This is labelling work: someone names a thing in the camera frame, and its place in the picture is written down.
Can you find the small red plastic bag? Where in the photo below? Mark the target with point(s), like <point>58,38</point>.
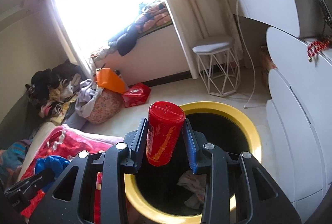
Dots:
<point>136,95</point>

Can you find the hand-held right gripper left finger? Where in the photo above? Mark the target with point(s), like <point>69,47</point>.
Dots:
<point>142,137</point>

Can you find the orange patterned quilt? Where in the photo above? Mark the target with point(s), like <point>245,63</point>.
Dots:
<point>153,19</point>

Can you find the dark jacket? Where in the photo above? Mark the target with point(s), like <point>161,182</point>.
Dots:
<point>125,40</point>

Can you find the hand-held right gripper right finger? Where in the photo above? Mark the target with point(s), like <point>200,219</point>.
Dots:
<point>190,147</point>

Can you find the yellow trash bin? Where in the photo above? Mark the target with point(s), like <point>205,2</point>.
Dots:
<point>249,125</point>

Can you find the orange plastic bag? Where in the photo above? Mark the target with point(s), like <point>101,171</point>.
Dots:
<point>110,81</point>

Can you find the white drawer cabinet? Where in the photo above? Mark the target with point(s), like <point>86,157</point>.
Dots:
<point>293,110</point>

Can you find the cream curtain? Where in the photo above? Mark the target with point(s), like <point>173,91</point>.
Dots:
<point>186,6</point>

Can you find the blue cloth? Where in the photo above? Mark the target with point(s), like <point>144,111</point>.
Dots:
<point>51,164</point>

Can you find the red floral blanket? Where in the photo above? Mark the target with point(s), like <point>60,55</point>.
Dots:
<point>75,141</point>

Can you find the red bead ornament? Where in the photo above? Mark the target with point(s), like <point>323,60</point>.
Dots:
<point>317,46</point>

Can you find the lavender cloth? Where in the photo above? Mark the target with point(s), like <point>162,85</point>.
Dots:
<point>87,94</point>

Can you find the red can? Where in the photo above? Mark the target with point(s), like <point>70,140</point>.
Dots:
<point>163,135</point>

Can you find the crumpled paper wrapper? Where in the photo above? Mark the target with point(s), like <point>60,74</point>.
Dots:
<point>191,187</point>

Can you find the white dressing table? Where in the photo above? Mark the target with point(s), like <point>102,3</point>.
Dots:
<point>259,3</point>

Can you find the pile of clothes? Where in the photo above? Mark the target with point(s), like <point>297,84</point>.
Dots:
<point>51,89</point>

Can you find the floral fabric basket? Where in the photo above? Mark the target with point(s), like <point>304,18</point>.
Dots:
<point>103,107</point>

